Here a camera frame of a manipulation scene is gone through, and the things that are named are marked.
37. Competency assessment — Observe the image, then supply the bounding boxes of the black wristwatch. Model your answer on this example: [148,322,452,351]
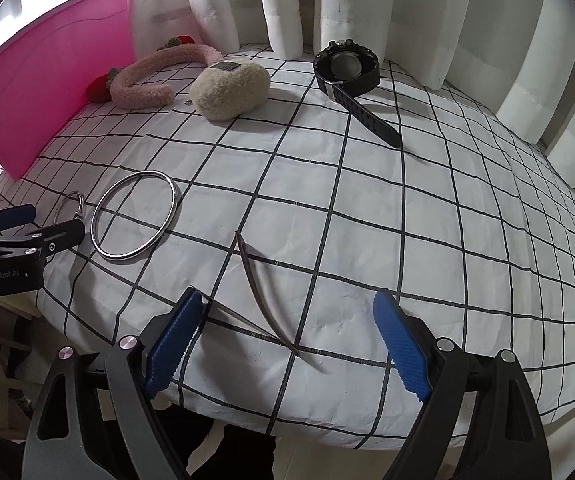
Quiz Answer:
[313,39,402,149]

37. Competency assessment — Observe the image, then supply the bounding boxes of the white furniture frame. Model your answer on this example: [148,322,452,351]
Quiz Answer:
[0,340,34,431]

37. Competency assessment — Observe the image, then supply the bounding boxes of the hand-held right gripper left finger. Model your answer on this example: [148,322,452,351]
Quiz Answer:
[22,287,203,480]

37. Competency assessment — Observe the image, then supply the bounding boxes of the pink fuzzy strawberry headband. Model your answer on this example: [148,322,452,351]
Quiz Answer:
[86,35,222,109]

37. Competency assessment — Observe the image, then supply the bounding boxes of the person's dark pants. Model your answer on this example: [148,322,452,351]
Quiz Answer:
[158,400,276,480]

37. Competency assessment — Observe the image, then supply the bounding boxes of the thin brown headband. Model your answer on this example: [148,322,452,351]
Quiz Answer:
[190,230,331,375]

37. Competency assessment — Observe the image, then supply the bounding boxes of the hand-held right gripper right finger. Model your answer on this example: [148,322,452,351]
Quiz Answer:
[373,290,551,480]

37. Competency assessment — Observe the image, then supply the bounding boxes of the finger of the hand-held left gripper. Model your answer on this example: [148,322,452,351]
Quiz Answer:
[0,204,36,236]
[0,219,86,263]

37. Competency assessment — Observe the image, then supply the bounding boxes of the pink plastic storage bin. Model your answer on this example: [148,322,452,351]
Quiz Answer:
[0,0,136,181]

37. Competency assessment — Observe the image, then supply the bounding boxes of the large silver bangle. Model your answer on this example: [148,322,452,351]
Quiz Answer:
[91,171,177,261]

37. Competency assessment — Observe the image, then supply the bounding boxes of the white black checked cloth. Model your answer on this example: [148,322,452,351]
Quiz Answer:
[0,42,575,451]

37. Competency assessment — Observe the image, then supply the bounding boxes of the cream fluffy plush keychain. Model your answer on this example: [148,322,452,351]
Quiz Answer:
[182,59,272,121]

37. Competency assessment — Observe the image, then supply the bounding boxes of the small silver ring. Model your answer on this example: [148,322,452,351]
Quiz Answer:
[54,191,86,223]

